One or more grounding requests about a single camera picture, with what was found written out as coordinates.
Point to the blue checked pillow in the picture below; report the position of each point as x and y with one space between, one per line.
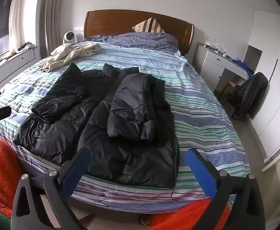
144 39

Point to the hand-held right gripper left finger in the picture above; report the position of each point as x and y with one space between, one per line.
76 170

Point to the black bag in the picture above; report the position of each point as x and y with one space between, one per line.
252 95

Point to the white desk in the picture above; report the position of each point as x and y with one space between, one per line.
216 64

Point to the striped duvet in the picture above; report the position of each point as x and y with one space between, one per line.
202 115

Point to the orange fleece pants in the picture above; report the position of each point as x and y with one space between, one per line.
3 172

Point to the brown striped pillow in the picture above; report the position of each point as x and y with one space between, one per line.
149 25

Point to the white wardrobe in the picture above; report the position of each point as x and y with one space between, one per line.
271 81

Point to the small white fan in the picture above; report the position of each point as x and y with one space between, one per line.
69 37

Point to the beige curtain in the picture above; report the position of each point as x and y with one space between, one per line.
52 16

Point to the blue cloth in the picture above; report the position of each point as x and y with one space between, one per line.
243 66

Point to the window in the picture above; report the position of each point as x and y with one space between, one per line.
3 26

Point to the white windowsill cabinet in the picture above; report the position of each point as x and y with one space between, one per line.
8 64

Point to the black puffer jacket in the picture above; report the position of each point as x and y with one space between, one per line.
101 124

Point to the clothes on windowsill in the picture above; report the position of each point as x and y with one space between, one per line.
24 46

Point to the wooden bed headboard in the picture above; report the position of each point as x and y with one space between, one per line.
111 22

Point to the cream blanket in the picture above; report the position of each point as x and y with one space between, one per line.
69 52

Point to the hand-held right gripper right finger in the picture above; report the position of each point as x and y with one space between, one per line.
199 170

